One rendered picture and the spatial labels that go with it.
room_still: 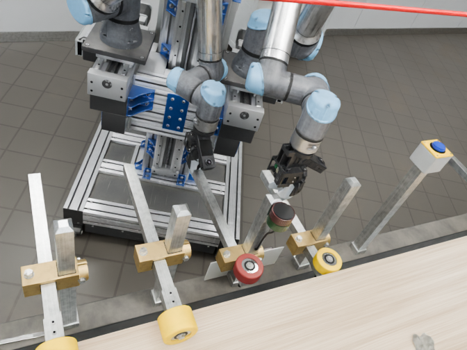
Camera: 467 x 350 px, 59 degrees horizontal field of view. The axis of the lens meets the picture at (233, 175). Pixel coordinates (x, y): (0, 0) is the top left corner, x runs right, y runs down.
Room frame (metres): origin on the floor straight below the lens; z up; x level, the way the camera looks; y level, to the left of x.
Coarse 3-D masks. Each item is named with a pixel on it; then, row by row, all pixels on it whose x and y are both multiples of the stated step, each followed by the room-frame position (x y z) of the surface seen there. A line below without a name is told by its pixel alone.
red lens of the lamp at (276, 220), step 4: (272, 208) 0.71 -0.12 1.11; (272, 212) 0.70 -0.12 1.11; (272, 216) 0.69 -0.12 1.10; (276, 216) 0.69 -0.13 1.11; (272, 220) 0.69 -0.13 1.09; (276, 220) 0.68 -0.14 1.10; (280, 220) 0.68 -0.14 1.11; (284, 220) 0.68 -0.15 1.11; (288, 220) 0.69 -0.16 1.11; (292, 220) 0.70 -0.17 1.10; (280, 224) 0.68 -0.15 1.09; (284, 224) 0.68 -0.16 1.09; (288, 224) 0.69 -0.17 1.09
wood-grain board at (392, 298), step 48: (288, 288) 0.65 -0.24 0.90; (336, 288) 0.70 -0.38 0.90; (384, 288) 0.76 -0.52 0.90; (432, 288) 0.82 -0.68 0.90; (144, 336) 0.40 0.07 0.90; (192, 336) 0.43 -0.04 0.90; (240, 336) 0.47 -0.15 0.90; (288, 336) 0.52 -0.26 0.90; (336, 336) 0.56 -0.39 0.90; (384, 336) 0.61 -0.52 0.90; (432, 336) 0.66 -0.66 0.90
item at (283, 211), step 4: (276, 204) 0.72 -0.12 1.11; (280, 204) 0.73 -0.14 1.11; (284, 204) 0.73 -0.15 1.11; (276, 208) 0.71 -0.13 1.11; (280, 208) 0.71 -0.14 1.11; (284, 208) 0.72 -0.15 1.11; (288, 208) 0.72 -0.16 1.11; (292, 208) 0.73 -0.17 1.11; (276, 212) 0.70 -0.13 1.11; (280, 212) 0.70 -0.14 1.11; (284, 212) 0.71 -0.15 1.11; (288, 212) 0.71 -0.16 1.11; (292, 212) 0.72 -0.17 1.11; (280, 216) 0.69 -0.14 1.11; (284, 216) 0.69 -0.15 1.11; (288, 216) 0.70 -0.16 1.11; (292, 216) 0.70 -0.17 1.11; (264, 220) 0.72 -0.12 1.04; (268, 232) 0.72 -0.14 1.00; (272, 232) 0.71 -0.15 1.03; (264, 236) 0.73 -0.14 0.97; (260, 244) 0.73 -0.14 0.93; (256, 248) 0.73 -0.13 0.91
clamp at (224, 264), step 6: (234, 246) 0.74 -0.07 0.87; (240, 246) 0.75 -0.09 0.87; (222, 252) 0.71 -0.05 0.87; (234, 252) 0.72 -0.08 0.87; (240, 252) 0.73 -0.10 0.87; (258, 252) 0.75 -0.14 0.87; (216, 258) 0.71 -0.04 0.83; (222, 258) 0.69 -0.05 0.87; (228, 258) 0.69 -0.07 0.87; (234, 258) 0.70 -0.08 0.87; (222, 264) 0.68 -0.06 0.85; (228, 264) 0.68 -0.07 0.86; (222, 270) 0.68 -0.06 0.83; (228, 270) 0.69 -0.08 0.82
